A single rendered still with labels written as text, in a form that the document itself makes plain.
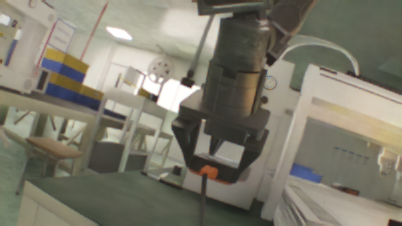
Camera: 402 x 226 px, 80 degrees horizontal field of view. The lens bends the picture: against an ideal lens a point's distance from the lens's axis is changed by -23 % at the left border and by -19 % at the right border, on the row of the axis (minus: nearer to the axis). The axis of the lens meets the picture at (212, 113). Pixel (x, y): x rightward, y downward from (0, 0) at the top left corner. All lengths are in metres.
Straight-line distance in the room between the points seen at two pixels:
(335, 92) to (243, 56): 0.59
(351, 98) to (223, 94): 0.61
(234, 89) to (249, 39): 0.06
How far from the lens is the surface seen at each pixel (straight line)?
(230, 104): 0.32
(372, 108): 0.91
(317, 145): 7.98
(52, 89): 3.75
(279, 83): 0.91
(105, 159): 2.96
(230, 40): 0.31
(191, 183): 0.91
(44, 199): 0.50
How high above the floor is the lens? 0.92
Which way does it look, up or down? 5 degrees up
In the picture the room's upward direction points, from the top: 19 degrees clockwise
